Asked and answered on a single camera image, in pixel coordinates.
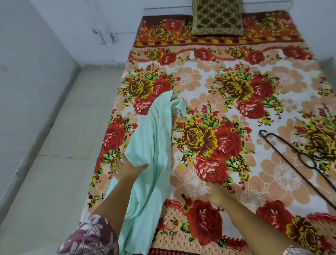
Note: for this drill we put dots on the mint green shirt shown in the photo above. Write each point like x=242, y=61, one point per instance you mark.
x=149, y=163

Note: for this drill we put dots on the olive gold patterned cushion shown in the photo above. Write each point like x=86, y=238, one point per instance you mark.
x=217, y=17

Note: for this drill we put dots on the person's right forearm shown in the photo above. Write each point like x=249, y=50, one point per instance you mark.
x=257, y=231

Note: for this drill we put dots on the white wall socket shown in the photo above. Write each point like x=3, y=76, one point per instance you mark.
x=113, y=38
x=99, y=36

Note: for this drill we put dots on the floral bedsheet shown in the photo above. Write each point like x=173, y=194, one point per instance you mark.
x=236, y=86

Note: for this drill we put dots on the person's left forearm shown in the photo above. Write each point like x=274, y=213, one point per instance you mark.
x=113, y=205

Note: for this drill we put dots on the person's right hand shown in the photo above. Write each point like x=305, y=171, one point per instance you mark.
x=218, y=194

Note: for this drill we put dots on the white bed frame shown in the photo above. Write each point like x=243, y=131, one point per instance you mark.
x=168, y=10

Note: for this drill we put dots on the person's left hand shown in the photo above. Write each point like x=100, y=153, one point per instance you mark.
x=128, y=169

